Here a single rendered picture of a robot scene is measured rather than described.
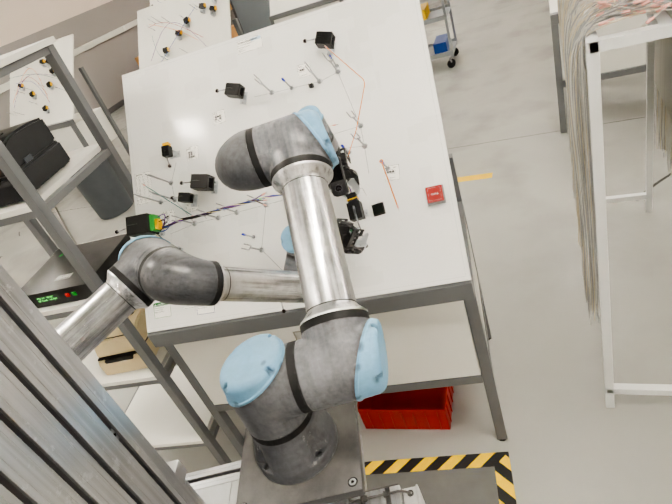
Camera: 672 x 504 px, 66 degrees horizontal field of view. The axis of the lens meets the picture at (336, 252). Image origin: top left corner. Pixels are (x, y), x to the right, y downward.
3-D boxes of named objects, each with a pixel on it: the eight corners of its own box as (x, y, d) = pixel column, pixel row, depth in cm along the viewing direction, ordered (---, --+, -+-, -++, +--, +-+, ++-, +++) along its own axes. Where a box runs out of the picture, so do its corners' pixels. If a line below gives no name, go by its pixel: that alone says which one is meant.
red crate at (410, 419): (451, 431, 220) (445, 410, 212) (364, 430, 234) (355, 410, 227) (455, 376, 242) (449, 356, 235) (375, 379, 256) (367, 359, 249)
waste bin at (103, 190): (145, 198, 572) (114, 147, 539) (115, 222, 541) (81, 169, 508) (119, 199, 596) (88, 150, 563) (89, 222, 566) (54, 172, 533)
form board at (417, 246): (150, 332, 195) (147, 332, 193) (124, 77, 208) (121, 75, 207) (471, 279, 161) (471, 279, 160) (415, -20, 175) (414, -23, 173)
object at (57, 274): (96, 298, 186) (85, 284, 182) (19, 313, 196) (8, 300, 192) (136, 245, 212) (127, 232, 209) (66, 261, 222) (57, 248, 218)
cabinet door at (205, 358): (337, 391, 203) (302, 318, 183) (214, 405, 219) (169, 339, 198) (337, 387, 205) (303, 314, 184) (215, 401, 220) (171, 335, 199)
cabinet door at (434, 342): (481, 376, 187) (461, 294, 167) (337, 392, 203) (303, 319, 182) (480, 371, 190) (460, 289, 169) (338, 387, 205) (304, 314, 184)
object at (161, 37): (264, 159, 552) (193, -5, 464) (176, 176, 599) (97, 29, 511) (287, 129, 606) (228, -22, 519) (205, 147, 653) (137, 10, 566)
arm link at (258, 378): (248, 392, 94) (216, 339, 87) (318, 373, 92) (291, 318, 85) (241, 449, 84) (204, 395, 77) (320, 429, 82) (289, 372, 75)
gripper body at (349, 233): (366, 230, 153) (342, 229, 144) (355, 255, 156) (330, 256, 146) (348, 218, 157) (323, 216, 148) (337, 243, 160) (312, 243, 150)
